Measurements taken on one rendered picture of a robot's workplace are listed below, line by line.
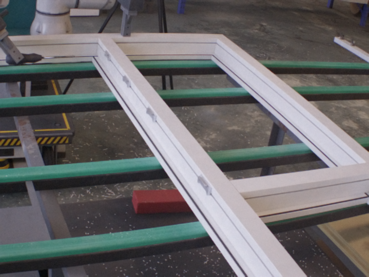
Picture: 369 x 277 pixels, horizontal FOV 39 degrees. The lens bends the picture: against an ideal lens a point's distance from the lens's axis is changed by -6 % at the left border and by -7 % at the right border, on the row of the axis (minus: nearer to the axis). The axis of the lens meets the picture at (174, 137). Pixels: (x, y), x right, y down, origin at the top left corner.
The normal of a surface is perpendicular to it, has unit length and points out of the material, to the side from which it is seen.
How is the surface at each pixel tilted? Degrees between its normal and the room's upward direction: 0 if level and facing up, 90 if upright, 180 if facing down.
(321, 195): 90
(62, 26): 68
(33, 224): 0
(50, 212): 0
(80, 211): 0
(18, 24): 90
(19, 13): 90
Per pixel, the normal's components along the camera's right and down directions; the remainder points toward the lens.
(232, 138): 0.15, -0.87
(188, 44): 0.38, 0.49
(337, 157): -0.92, 0.07
